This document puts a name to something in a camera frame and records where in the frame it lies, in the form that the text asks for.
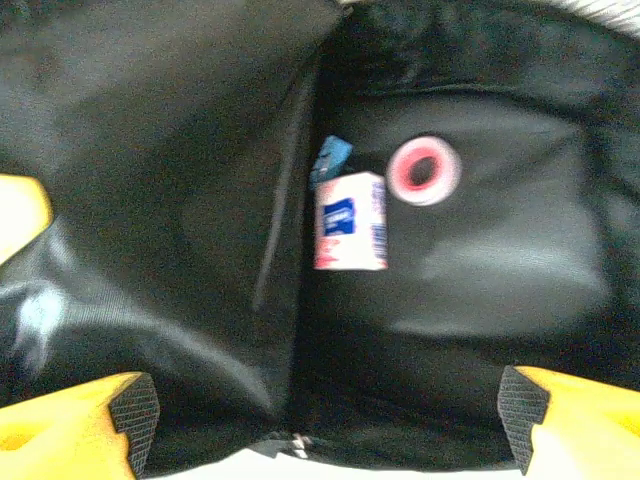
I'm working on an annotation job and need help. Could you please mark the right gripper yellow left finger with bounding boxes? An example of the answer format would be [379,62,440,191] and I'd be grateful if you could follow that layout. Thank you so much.
[0,371,162,480]

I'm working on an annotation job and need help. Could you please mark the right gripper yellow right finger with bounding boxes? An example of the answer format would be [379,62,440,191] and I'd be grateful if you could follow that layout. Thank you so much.
[496,364,640,480]

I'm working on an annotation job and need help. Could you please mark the black backpack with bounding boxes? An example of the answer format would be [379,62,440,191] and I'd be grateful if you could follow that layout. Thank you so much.
[0,0,640,474]

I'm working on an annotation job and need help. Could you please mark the pink tape roll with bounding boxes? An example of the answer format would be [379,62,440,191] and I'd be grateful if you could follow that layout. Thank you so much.
[386,133,463,208]

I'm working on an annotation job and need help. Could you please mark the pink white small packet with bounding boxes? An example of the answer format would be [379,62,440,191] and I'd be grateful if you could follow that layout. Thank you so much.
[312,170,391,273]

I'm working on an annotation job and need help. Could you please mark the blue binder clips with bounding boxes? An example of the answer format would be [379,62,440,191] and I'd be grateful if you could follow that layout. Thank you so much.
[307,135,356,192]

